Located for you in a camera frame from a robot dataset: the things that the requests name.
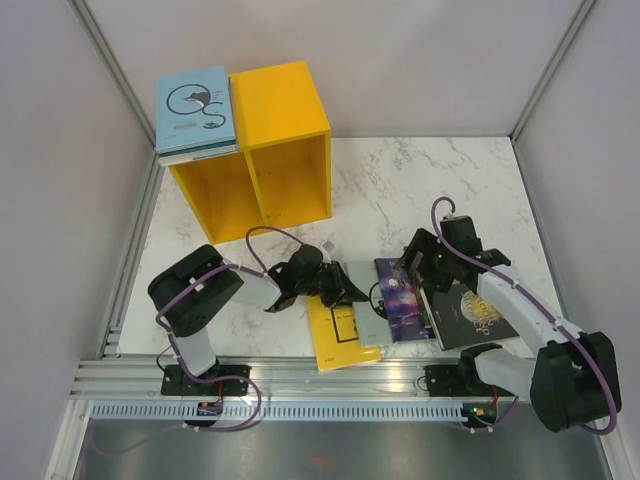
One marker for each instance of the light blue Old Man book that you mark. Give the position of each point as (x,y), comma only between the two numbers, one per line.
(195,107)

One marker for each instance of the aluminium corner post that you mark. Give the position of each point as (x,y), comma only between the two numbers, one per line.
(569,37)
(97,37)

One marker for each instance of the grey thin book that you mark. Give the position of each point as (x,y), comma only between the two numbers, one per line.
(373,329)

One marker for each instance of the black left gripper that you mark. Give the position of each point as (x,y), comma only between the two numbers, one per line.
(343,291)

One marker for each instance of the dark Wuthering Heights book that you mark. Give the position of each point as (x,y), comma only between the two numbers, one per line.
(178,158)

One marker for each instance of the aluminium corner post left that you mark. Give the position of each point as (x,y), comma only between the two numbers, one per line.
(97,37)

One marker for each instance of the black Moon Sixpence book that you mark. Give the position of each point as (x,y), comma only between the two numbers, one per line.
(461,319)

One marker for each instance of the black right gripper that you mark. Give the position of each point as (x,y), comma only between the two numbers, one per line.
(424,242)

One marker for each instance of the yellow thin book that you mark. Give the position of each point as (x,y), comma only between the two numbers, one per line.
(335,338)

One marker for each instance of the aluminium corner post right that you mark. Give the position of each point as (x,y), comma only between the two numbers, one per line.
(569,37)

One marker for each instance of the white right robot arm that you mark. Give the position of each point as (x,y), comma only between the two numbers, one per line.
(570,380)

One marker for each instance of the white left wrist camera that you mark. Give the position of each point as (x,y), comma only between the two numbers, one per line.
(327,248)

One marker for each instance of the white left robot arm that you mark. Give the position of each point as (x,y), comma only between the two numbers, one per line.
(188,295)

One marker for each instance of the perforated cable duct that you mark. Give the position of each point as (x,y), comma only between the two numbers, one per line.
(238,410)

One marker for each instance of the yellow wooden shelf box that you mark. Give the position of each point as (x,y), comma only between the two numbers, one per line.
(280,174)

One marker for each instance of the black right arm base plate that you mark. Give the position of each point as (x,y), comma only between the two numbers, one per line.
(445,380)

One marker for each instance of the purple galaxy cover book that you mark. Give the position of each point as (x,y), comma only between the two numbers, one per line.
(404,311)

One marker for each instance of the blue 20000 Leagues book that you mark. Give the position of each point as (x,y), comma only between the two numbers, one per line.
(200,151)

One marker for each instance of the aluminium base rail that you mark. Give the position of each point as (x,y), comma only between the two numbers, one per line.
(278,378)

